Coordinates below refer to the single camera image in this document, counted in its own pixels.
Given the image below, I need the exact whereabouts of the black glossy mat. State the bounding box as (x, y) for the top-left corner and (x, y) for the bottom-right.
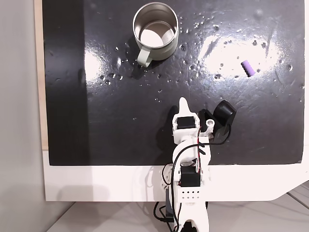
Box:
(42, 0), (305, 167)

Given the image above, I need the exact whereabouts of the purple ribbed pen grip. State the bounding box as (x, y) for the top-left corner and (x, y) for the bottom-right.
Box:
(240, 59), (256, 77)

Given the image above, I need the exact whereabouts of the pale green steel mug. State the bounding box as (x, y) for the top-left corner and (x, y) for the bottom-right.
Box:
(132, 2), (180, 68)

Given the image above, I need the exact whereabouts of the white board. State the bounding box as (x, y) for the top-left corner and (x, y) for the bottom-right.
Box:
(42, 149), (309, 203)

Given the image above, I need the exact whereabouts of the black oval camera box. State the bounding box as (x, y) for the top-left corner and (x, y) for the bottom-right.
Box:
(211, 100), (238, 145)

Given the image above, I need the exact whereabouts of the black base cable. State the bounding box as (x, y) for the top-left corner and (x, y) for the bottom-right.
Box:
(154, 200), (175, 227)

